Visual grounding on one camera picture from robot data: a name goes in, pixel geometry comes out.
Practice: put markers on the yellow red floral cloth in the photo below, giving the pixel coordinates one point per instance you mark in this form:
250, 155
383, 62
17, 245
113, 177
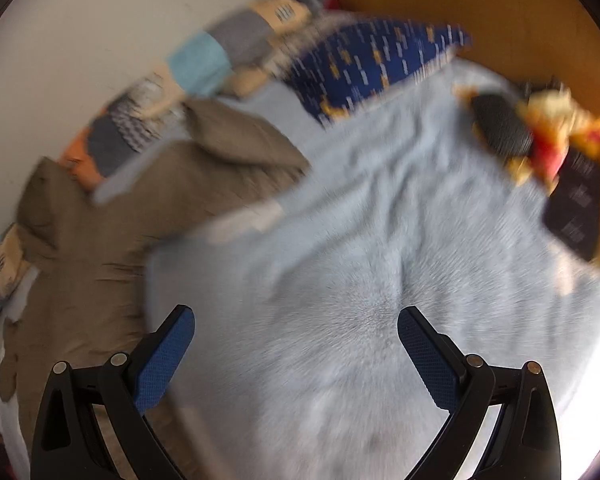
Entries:
557, 123

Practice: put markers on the black smartphone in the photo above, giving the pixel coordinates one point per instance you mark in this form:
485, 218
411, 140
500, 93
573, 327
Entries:
572, 212

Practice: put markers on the light blue cloud bedsheet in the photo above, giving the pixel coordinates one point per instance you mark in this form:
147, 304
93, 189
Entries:
296, 370

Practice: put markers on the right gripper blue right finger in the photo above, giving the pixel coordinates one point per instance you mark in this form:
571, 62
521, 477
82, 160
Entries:
524, 443

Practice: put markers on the navy star pillow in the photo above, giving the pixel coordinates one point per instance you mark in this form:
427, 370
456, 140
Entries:
362, 63

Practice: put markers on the beige printed pillow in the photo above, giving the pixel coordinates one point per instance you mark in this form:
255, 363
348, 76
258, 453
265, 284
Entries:
247, 79

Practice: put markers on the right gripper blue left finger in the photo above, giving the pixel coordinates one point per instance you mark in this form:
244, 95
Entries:
68, 443

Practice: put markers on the brown hooded puffer jacket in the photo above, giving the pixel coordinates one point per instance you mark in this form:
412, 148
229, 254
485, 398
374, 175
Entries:
86, 302

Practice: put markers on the black glasses case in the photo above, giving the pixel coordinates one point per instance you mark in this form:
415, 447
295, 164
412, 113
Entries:
504, 132

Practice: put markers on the wooden headboard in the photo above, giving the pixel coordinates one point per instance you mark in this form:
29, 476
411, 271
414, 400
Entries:
518, 39

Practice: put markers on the patchwork rolled quilt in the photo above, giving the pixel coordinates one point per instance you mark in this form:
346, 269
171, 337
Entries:
109, 154

